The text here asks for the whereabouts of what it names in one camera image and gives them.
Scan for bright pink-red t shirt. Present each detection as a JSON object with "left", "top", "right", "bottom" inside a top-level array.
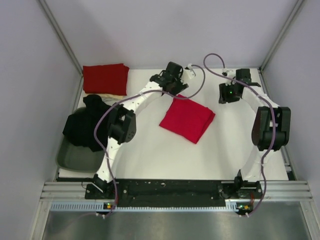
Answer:
[{"left": 159, "top": 94, "right": 216, "bottom": 144}]

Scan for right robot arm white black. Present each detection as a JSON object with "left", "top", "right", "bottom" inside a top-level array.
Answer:
[{"left": 218, "top": 68, "right": 291, "bottom": 198}]

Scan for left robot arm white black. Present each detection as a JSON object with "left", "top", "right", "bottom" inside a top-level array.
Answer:
[{"left": 93, "top": 62, "right": 196, "bottom": 199}]

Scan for folded dark red t shirt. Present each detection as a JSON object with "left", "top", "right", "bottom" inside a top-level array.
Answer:
[{"left": 83, "top": 63, "right": 130, "bottom": 96}]

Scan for dark grey plastic tray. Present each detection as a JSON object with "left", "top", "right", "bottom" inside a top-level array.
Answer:
[{"left": 56, "top": 107, "right": 104, "bottom": 173}]

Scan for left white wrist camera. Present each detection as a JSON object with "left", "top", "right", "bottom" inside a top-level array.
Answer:
[{"left": 183, "top": 63, "right": 196, "bottom": 81}]

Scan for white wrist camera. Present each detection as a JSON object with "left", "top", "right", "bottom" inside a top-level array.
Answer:
[
  {"left": 222, "top": 68, "right": 236, "bottom": 81},
  {"left": 183, "top": 63, "right": 196, "bottom": 81}
]

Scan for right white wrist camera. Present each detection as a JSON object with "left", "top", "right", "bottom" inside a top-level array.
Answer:
[{"left": 222, "top": 68, "right": 236, "bottom": 81}]

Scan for grey slotted cable duct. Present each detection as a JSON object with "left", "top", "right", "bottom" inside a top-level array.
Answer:
[{"left": 50, "top": 201, "right": 251, "bottom": 213}]

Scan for right aluminium corner post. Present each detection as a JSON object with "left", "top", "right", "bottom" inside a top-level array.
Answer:
[{"left": 259, "top": 0, "right": 307, "bottom": 73}]

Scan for aluminium corner post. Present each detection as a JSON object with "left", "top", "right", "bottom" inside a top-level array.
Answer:
[
  {"left": 259, "top": 0, "right": 307, "bottom": 73},
  {"left": 37, "top": 0, "right": 83, "bottom": 75}
]

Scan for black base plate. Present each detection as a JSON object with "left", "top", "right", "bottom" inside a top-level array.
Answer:
[{"left": 85, "top": 178, "right": 263, "bottom": 207}]

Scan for left aluminium corner post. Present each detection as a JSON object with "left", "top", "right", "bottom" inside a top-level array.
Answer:
[{"left": 37, "top": 0, "right": 83, "bottom": 75}]

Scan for aluminium front frame rail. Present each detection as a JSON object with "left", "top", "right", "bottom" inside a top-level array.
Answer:
[{"left": 40, "top": 181, "right": 313, "bottom": 202}]

